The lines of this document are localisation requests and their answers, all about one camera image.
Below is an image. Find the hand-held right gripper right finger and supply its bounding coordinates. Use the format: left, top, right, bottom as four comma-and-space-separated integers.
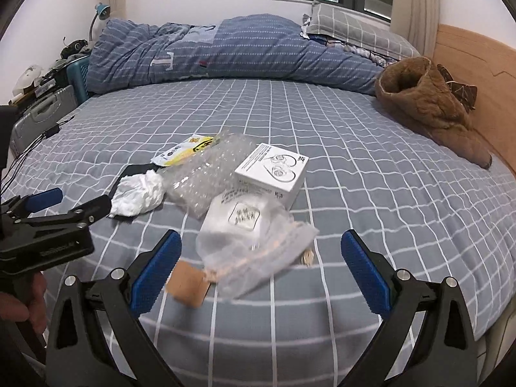
336, 229, 478, 387

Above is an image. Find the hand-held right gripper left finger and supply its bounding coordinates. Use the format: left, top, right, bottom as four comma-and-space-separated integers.
45, 230, 186, 387

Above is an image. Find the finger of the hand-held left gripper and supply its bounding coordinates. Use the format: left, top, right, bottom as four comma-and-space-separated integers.
16, 194, 112, 228
0, 187, 64, 218

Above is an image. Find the brown paper tag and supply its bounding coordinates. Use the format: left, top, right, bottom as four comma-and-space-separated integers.
166, 260, 212, 309

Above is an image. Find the white tissue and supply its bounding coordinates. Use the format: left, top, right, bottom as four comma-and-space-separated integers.
110, 169, 166, 218

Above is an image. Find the white pouch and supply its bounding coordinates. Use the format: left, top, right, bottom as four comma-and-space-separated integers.
195, 191, 320, 301

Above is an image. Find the clear bubble wrap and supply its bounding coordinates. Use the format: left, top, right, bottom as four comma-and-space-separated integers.
159, 131, 259, 220

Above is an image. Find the yellow white wrapper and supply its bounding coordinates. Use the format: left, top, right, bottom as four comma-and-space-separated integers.
151, 134, 220, 167

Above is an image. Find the white earphone box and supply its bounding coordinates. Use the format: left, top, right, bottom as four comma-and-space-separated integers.
234, 143, 310, 210

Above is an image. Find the person's left hand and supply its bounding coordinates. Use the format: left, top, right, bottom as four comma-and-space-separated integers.
0, 271, 50, 333

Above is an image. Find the bed with grey checked sheet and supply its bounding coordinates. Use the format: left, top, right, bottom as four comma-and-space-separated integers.
0, 78, 516, 387

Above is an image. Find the grey suitcase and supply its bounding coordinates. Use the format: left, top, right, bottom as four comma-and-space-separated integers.
10, 84, 79, 156

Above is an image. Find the dark storage box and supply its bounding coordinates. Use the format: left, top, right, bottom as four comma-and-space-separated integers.
34, 68, 69, 89

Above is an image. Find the teal suitcase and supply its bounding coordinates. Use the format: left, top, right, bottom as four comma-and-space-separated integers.
66, 54, 90, 107

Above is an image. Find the white small appliance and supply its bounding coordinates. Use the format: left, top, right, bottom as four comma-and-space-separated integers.
12, 64, 43, 93

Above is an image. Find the black small device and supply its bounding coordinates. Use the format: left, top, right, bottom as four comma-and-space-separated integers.
60, 38, 89, 59

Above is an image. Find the brown fleece garment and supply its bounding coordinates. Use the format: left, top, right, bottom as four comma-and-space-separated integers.
374, 56, 493, 170

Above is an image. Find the blue desk lamp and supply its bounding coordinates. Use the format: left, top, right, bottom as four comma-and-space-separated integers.
86, 2, 111, 45

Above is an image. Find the dark patterned cushion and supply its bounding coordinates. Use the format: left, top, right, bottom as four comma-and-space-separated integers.
437, 64, 478, 114

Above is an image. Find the striped folded cloth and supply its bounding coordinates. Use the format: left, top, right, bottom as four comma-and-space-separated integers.
318, 36, 390, 67

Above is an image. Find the wooden headboard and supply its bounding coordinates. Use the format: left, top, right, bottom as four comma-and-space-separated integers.
431, 23, 516, 194

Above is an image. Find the blue striped duvet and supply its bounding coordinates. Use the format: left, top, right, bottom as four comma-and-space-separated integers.
86, 13, 390, 96

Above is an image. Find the grey checked pillow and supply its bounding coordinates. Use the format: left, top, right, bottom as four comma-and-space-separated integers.
302, 0, 422, 59

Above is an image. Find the black cable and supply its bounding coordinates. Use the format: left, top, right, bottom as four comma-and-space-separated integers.
0, 115, 77, 194

